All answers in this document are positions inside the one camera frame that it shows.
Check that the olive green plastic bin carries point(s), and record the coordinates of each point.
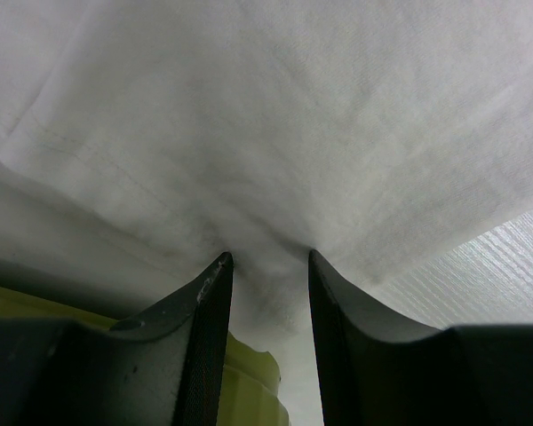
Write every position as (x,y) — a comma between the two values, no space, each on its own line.
(250,380)

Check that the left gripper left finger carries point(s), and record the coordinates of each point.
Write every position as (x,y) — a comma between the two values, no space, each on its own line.
(62,365)

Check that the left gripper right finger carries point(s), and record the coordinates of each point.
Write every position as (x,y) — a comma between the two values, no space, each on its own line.
(379,367)

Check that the white green raglan t-shirt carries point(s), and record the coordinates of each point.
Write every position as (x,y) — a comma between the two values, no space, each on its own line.
(378,132)

